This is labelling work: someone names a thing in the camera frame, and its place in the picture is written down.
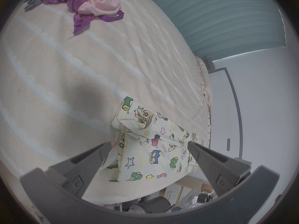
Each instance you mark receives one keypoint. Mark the blue-green curtain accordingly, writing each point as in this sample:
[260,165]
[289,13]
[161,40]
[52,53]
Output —
[222,20]

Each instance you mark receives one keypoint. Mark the grey bedside table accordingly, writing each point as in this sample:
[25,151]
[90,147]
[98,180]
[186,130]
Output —
[210,64]

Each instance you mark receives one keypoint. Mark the cream pillow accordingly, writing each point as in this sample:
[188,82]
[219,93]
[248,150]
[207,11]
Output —
[205,83]

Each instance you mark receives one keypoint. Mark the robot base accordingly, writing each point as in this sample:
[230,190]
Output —
[151,204]

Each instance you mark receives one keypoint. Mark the white printed pyjama top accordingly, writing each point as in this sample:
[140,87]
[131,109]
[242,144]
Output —
[151,153]

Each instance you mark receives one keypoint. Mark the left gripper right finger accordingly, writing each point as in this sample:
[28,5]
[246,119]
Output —
[220,170]

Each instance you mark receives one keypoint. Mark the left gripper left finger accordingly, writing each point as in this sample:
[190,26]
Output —
[77,171]

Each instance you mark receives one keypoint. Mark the pink garment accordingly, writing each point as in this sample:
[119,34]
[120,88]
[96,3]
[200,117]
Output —
[102,5]

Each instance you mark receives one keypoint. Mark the bed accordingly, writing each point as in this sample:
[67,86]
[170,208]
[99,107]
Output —
[93,66]

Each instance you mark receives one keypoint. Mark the dark grey garment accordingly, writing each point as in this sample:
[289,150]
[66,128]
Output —
[32,3]

